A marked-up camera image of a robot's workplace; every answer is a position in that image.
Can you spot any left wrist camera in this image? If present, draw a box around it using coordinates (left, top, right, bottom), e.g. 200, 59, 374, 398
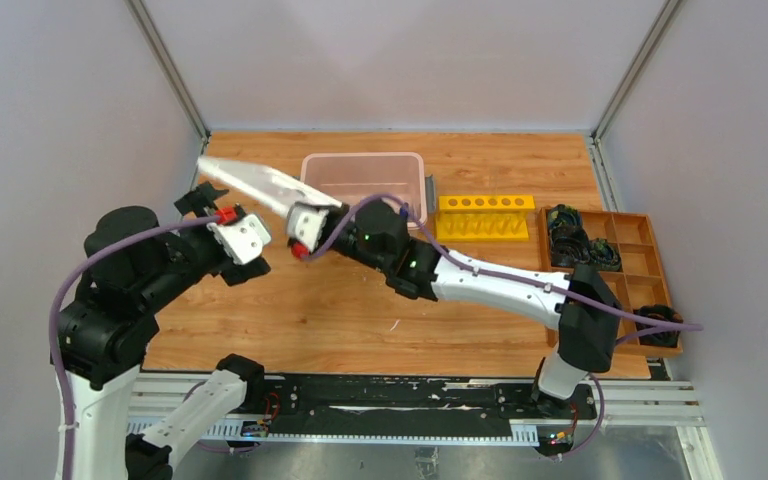
207, 213, 272, 266

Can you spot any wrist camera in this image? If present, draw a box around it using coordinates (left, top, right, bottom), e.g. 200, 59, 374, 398
286, 202, 340, 258
207, 213, 272, 266

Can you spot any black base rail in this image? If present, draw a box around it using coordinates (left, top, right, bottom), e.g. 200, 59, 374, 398
231, 374, 600, 445

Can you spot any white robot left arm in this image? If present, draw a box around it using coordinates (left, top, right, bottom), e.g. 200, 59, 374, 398
48, 183, 281, 479

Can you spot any yellow test tube rack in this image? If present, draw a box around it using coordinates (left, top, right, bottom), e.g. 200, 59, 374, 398
435, 195, 536, 243

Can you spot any wooden compartment tray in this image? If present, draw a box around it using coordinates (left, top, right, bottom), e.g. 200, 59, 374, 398
537, 207, 683, 323

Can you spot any grey bin handle clip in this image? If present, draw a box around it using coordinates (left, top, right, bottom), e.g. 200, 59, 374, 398
425, 175, 438, 217

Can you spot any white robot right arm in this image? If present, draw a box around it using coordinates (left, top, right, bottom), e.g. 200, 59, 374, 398
316, 194, 620, 418

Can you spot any pink plastic bin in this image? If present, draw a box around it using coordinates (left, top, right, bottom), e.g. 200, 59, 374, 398
301, 152, 428, 229

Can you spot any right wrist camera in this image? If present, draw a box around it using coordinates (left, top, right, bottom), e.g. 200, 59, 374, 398
286, 202, 340, 258

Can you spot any white bin lid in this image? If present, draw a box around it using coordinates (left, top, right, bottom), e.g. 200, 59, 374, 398
197, 156, 343, 218

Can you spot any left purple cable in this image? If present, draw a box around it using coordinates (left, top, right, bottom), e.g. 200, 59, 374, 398
47, 206, 240, 480

